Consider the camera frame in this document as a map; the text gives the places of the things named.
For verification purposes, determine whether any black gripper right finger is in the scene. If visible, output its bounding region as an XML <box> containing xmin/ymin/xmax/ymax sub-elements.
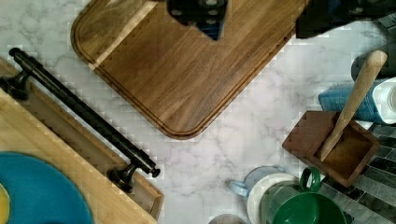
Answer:
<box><xmin>296</xmin><ymin>0</ymin><xmax>396</xmax><ymax>39</ymax></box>

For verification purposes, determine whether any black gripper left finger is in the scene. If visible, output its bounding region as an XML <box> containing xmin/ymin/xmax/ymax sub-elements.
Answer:
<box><xmin>165</xmin><ymin>0</ymin><xmax>228</xmax><ymax>41</ymax></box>

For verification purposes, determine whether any black metal drawer handle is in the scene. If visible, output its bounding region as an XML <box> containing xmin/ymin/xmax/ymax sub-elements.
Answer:
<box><xmin>1</xmin><ymin>48</ymin><xmax>161</xmax><ymax>193</ymax></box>

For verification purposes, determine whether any light wooden drawer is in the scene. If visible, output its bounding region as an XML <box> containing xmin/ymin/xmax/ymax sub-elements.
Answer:
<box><xmin>0</xmin><ymin>85</ymin><xmax>163</xmax><ymax>224</ymax></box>

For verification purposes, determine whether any dark wooden cutting board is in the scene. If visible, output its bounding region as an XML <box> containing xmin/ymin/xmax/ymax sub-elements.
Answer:
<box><xmin>71</xmin><ymin>0</ymin><xmax>309</xmax><ymax>139</ymax></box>

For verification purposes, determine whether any square wooden utensil holder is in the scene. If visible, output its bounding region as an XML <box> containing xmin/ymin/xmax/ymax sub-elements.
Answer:
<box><xmin>282</xmin><ymin>111</ymin><xmax>379</xmax><ymax>188</ymax></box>

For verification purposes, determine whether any light blue mug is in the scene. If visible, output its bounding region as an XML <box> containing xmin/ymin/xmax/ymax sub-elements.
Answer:
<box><xmin>228</xmin><ymin>166</ymin><xmax>285</xmax><ymax>197</ymax></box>

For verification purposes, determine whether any green mug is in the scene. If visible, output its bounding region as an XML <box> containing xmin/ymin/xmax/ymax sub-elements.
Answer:
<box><xmin>266</xmin><ymin>167</ymin><xmax>347</xmax><ymax>224</ymax></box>

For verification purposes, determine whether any grey round object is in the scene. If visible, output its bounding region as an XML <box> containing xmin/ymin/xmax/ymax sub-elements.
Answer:
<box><xmin>208</xmin><ymin>214</ymin><xmax>246</xmax><ymax>224</ymax></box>

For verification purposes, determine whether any blue plate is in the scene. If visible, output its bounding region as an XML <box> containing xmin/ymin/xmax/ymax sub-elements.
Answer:
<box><xmin>0</xmin><ymin>152</ymin><xmax>93</xmax><ymax>224</ymax></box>

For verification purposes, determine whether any yellow item on plate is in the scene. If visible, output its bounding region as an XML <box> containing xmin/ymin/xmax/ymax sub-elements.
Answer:
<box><xmin>0</xmin><ymin>184</ymin><xmax>10</xmax><ymax>224</ymax></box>

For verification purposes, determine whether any wooden utensil handle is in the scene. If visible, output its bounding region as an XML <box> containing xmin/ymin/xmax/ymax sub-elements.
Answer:
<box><xmin>318</xmin><ymin>50</ymin><xmax>388</xmax><ymax>161</ymax></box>

